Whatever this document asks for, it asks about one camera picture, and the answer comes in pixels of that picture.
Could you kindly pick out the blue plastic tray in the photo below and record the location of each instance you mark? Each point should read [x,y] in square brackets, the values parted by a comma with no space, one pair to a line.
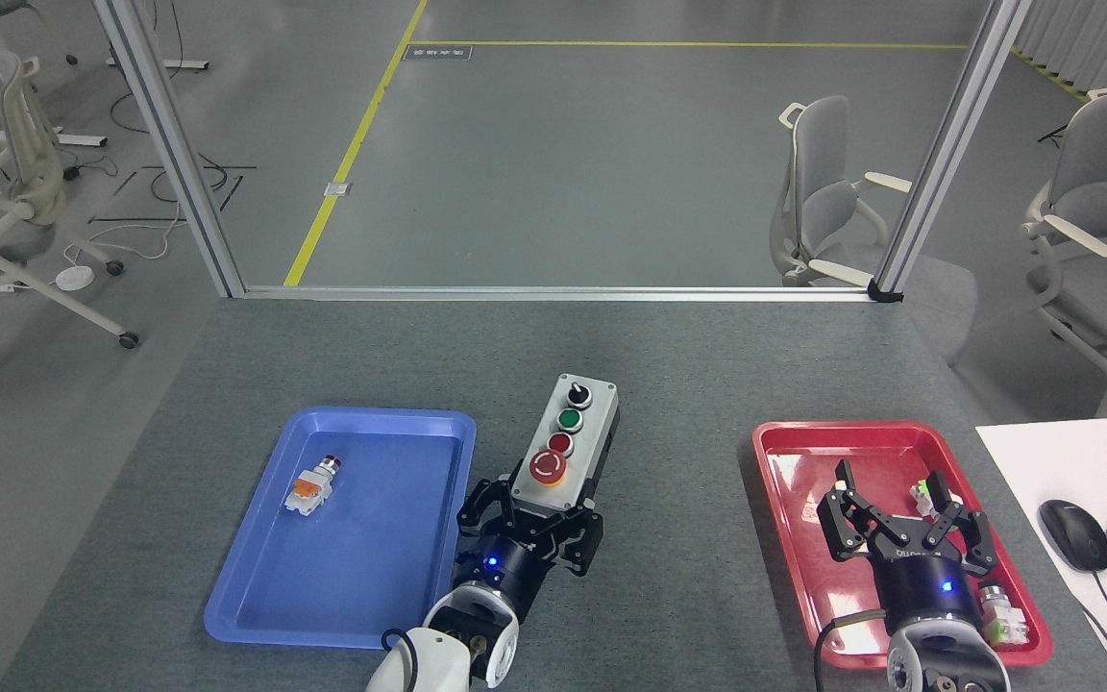
[361,577]

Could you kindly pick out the red push button orange block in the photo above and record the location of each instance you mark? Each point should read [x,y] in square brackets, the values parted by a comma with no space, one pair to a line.
[308,490]

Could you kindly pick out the green push button switch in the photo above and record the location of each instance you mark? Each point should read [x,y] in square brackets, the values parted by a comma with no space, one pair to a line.
[921,494]

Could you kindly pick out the grey control box with buttons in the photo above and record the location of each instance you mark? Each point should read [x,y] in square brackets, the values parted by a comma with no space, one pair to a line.
[578,442]

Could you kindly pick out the white round floor device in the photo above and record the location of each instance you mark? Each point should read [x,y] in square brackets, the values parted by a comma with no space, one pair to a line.
[74,278]

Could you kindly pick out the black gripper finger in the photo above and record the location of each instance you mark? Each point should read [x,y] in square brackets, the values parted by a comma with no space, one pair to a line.
[578,543]
[973,540]
[847,526]
[488,524]

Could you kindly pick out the silver push button green block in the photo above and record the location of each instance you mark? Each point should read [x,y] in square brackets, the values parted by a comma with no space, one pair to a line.
[1007,622]

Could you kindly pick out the dark floor label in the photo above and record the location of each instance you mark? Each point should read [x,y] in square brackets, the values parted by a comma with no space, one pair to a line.
[437,53]

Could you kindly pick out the silver aluminium post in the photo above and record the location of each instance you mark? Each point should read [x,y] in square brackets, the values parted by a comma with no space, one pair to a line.
[174,154]
[947,144]

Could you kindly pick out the red plastic tray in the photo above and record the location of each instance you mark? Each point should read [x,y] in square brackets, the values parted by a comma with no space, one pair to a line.
[803,577]

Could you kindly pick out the white side desk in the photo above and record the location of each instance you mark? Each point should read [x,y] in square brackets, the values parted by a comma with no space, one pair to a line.
[1072,461]

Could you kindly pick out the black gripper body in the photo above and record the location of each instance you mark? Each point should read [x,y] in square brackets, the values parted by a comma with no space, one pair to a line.
[928,588]
[505,572]

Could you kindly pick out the silver floor socket plate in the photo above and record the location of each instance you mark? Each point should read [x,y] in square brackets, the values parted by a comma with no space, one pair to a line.
[337,188]

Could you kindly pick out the silver aluminium rail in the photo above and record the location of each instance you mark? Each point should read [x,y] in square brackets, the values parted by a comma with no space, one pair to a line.
[553,293]

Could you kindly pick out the black computer mouse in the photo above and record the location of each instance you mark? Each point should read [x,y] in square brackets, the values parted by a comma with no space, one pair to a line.
[1074,533]

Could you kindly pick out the grey office chair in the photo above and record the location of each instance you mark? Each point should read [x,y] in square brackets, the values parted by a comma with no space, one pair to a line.
[1106,211]
[823,192]
[25,202]

